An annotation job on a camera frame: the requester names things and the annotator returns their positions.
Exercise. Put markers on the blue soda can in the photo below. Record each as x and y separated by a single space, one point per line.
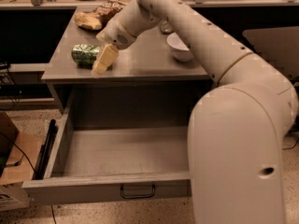
166 28

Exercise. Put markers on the grey open top drawer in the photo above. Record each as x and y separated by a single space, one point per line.
118 136

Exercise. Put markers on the brown cardboard box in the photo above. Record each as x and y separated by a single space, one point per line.
18 151

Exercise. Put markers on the white ceramic bowl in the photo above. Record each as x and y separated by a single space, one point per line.
178 49

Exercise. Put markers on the black metal drawer handle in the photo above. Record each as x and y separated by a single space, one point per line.
137 192

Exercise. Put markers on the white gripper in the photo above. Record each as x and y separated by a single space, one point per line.
116 32

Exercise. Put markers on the black left drawer rail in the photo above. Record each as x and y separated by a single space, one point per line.
44 154

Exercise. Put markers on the green soda can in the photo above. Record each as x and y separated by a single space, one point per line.
84 54

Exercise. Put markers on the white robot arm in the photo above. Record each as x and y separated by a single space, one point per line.
236 131

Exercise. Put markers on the dark office chair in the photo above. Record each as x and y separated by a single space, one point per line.
279 46

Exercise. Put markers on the brown chip bag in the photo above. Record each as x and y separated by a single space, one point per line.
98 18

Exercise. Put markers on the grey cabinet desk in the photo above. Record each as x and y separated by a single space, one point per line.
149 58

